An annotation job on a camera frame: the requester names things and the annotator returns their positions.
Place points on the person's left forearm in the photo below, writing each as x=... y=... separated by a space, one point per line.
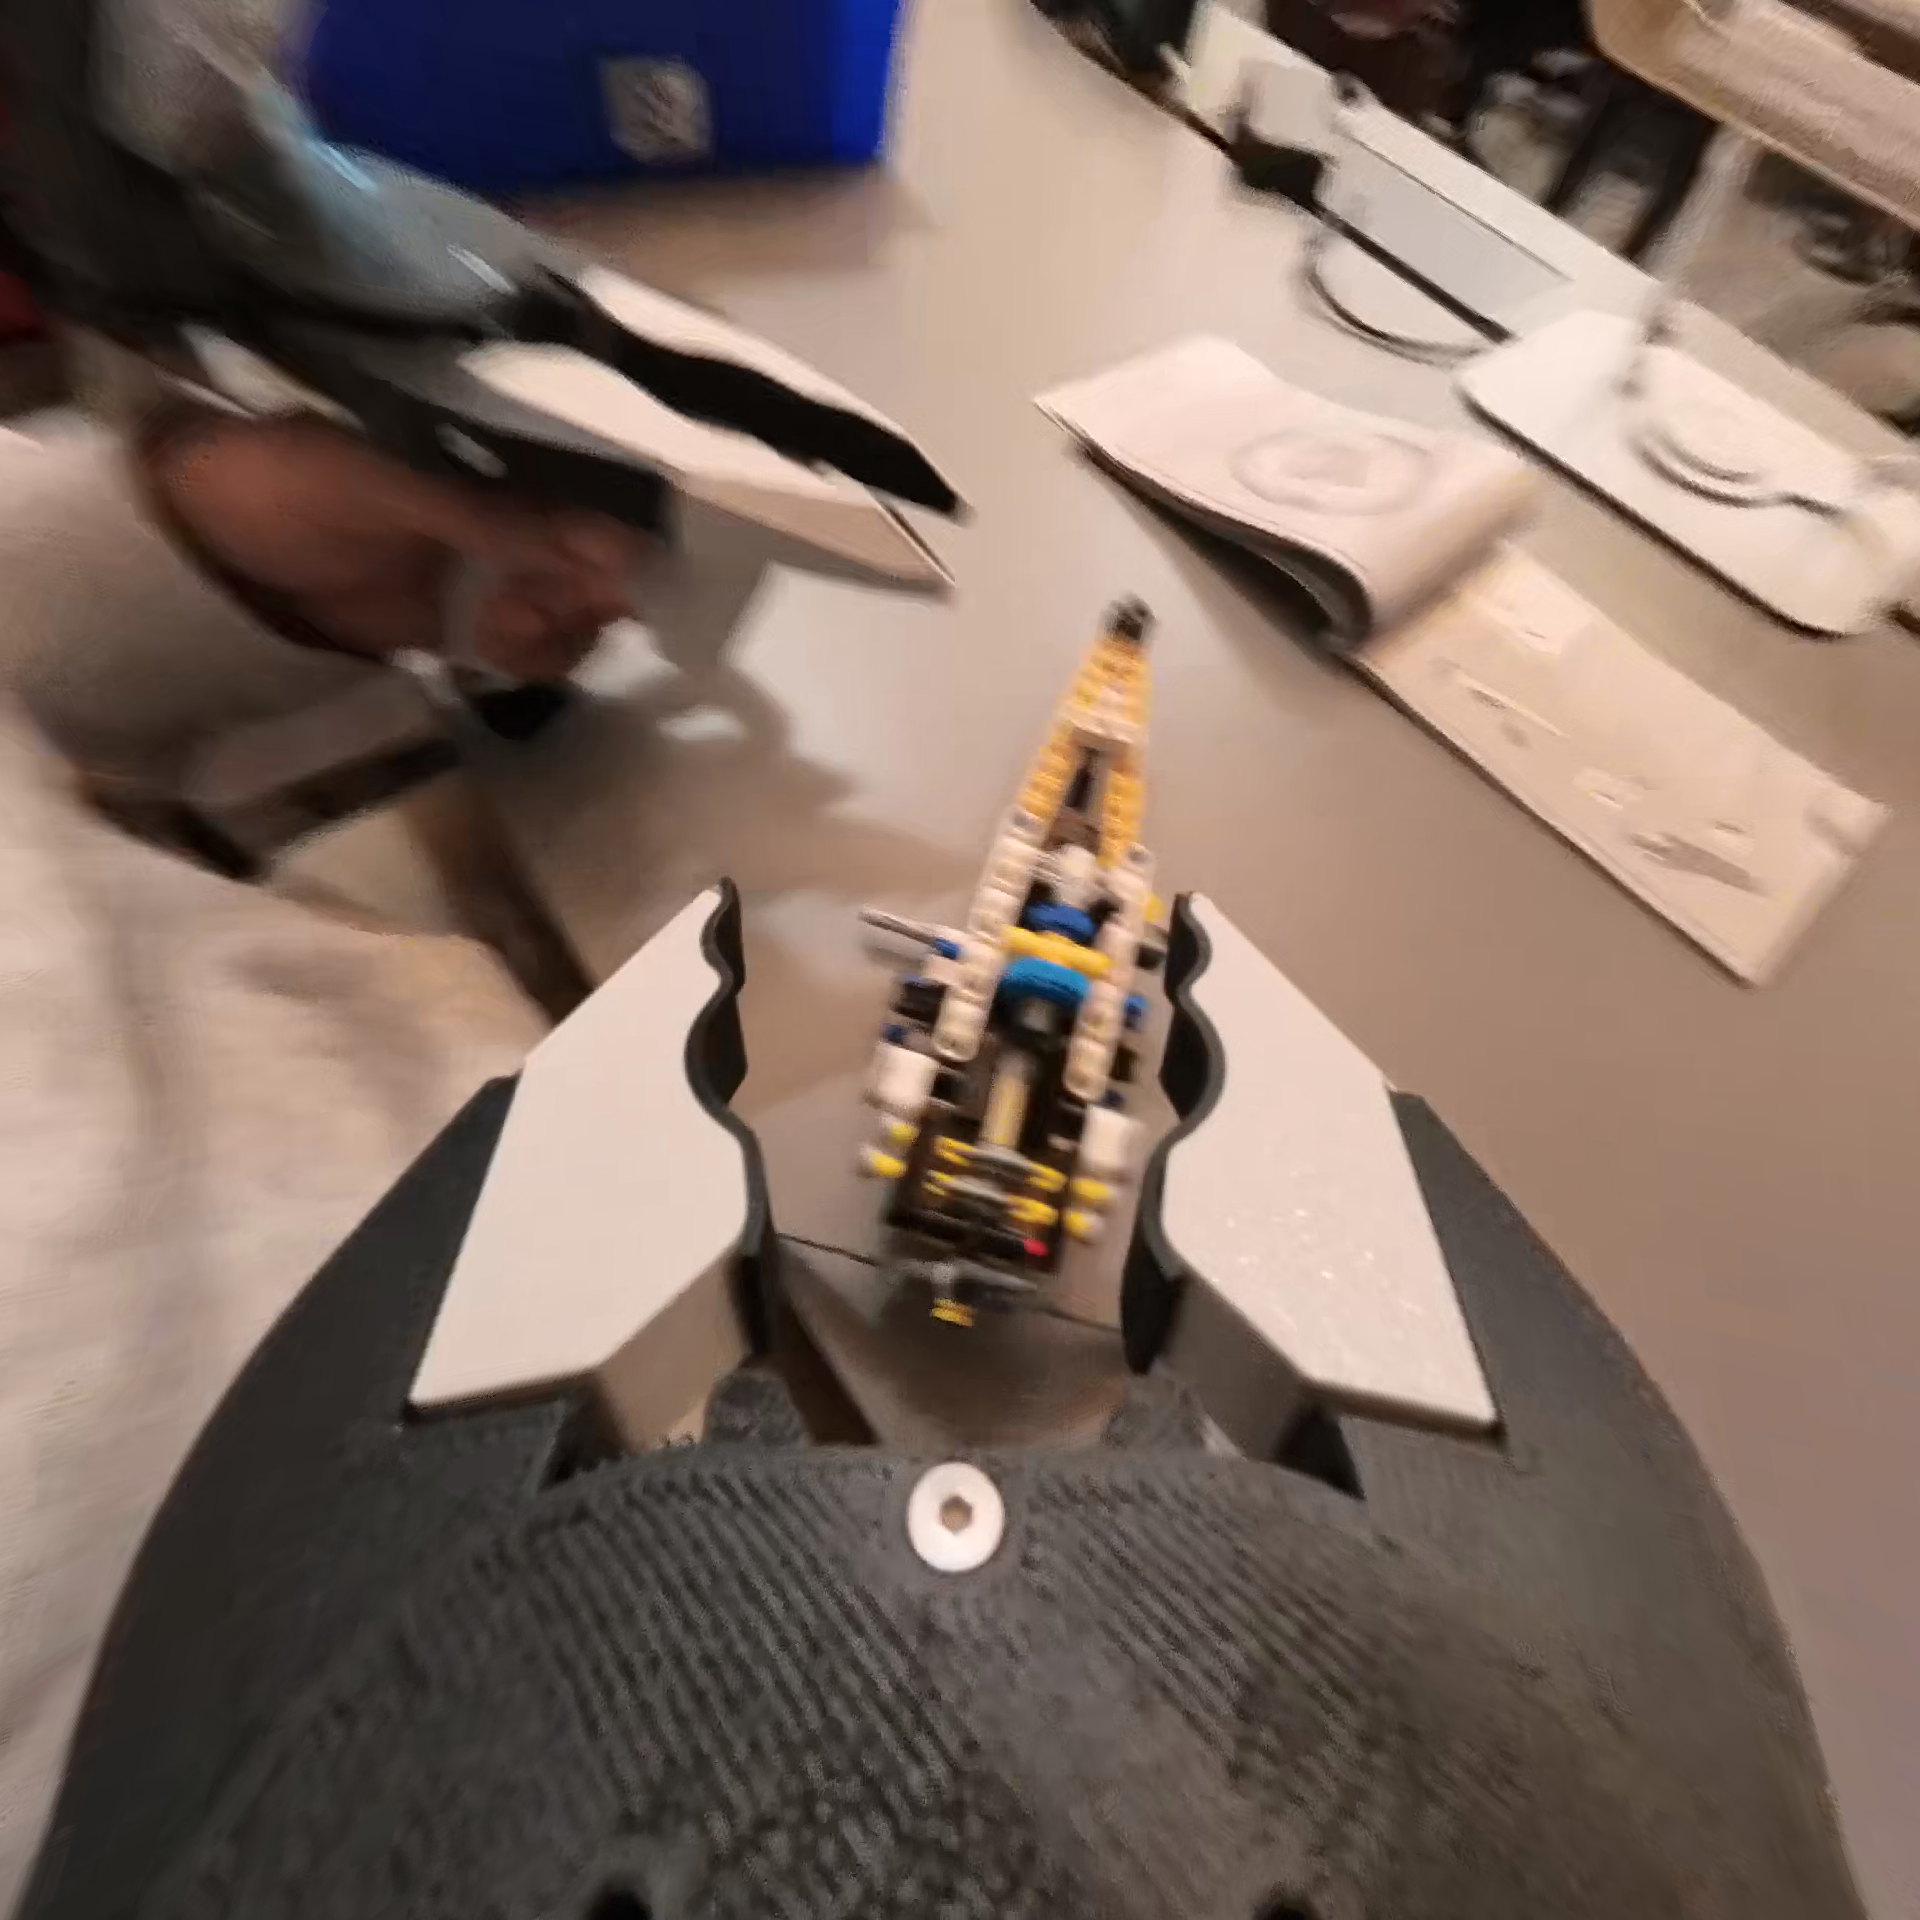
x=89 y=629

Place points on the person's left hand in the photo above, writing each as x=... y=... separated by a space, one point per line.
x=359 y=555

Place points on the blue plastic bin with tag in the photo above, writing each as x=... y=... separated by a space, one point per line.
x=452 y=89

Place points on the yellow white lego plane model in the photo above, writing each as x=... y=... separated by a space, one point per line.
x=1037 y=1019

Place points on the lego instruction booklet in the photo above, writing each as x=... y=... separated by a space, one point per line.
x=1576 y=721

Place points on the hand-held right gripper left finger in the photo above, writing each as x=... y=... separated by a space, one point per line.
x=599 y=1200

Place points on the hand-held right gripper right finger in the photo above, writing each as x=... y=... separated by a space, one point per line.
x=1306 y=1231

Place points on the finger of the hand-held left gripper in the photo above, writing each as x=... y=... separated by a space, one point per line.
x=704 y=323
x=751 y=504

